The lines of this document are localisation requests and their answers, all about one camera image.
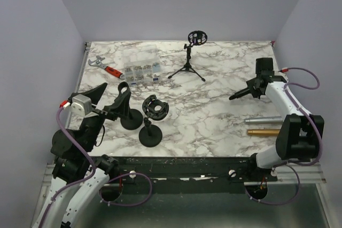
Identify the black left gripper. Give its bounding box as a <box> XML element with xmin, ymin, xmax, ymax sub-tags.
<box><xmin>80</xmin><ymin>83</ymin><xmax>131</xmax><ymax>151</ymax></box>

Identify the gold microphone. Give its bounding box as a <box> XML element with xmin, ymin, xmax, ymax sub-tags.
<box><xmin>246</xmin><ymin>129</ymin><xmax>280</xmax><ymax>137</ymax></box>

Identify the red handled adjustable wrench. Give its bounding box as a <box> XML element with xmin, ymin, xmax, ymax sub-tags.
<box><xmin>88</xmin><ymin>56</ymin><xmax>125</xmax><ymax>80</ymax></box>

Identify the black front mounting rail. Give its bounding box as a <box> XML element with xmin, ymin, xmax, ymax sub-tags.
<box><xmin>101</xmin><ymin>156</ymin><xmax>277</xmax><ymax>199</ymax></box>

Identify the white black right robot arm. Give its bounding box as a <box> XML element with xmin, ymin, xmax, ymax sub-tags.
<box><xmin>246</xmin><ymin>58</ymin><xmax>324</xmax><ymax>181</ymax></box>

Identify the black round-base shock mount stand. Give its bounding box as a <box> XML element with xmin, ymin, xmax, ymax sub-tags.
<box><xmin>139</xmin><ymin>95</ymin><xmax>169</xmax><ymax>147</ymax></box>

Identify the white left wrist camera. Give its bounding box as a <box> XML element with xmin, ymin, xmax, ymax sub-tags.
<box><xmin>71</xmin><ymin>95</ymin><xmax>92</xmax><ymax>117</ymax></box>

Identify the black tripod microphone stand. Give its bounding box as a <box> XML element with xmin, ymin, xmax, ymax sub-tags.
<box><xmin>168</xmin><ymin>30</ymin><xmax>208</xmax><ymax>82</ymax></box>

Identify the black microphone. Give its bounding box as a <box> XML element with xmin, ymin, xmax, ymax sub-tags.
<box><xmin>229</xmin><ymin>88</ymin><xmax>251</xmax><ymax>100</ymax></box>

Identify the clear plastic screw organizer box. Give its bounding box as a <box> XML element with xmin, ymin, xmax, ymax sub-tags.
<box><xmin>122</xmin><ymin>44</ymin><xmax>162</xmax><ymax>85</ymax></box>

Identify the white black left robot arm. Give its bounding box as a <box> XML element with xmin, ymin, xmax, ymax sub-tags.
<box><xmin>33</xmin><ymin>82</ymin><xmax>131</xmax><ymax>227</ymax></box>

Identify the silver microphone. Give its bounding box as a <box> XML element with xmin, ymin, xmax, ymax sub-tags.
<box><xmin>244</xmin><ymin>116</ymin><xmax>283</xmax><ymax>124</ymax></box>

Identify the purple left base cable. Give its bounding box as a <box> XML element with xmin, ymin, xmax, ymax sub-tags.
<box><xmin>99</xmin><ymin>171</ymin><xmax>153</xmax><ymax>207</ymax></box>

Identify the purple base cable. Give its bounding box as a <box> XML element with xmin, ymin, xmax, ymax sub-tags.
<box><xmin>244</xmin><ymin>165</ymin><xmax>301</xmax><ymax>206</ymax></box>
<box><xmin>99</xmin><ymin>171</ymin><xmax>153</xmax><ymax>207</ymax></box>

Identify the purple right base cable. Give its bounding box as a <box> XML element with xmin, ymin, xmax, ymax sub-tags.
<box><xmin>244</xmin><ymin>165</ymin><xmax>301</xmax><ymax>206</ymax></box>

